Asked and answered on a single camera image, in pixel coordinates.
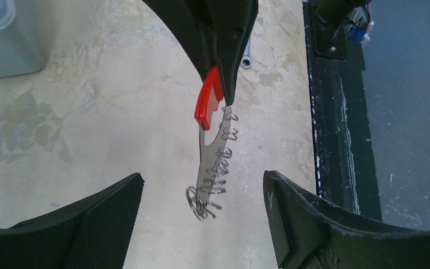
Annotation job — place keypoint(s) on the steel key organizer red handle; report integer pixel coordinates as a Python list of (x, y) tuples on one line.
[(214, 156)]

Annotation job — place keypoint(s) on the clear plastic storage bin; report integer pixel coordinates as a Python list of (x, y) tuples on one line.
[(21, 46)]

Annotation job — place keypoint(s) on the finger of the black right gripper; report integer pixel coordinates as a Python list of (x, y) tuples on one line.
[(226, 29), (191, 24)]

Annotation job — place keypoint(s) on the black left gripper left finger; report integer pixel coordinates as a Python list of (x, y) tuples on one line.
[(93, 232)]

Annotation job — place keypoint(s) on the silver combination wrench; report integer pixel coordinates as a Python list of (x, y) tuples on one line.
[(246, 59)]

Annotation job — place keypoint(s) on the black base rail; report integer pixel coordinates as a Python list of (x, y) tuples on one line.
[(345, 170)]

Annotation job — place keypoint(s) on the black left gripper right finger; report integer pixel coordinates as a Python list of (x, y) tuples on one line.
[(310, 232)]

